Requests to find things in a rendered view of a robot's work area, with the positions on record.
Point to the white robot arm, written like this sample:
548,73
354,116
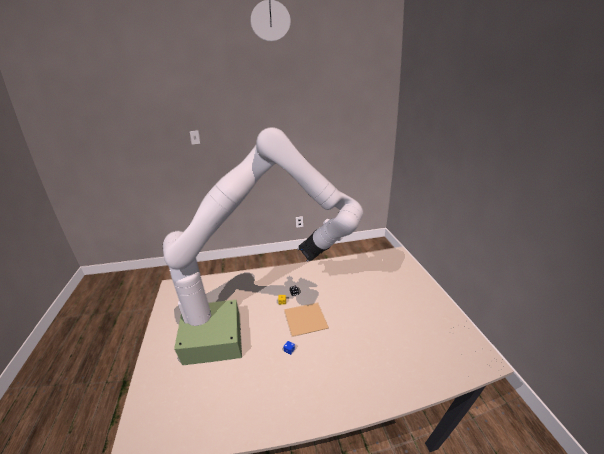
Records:
272,146

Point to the tan square mat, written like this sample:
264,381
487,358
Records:
305,319

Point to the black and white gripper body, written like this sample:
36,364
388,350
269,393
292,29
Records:
314,245

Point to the blue die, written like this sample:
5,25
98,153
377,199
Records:
289,347

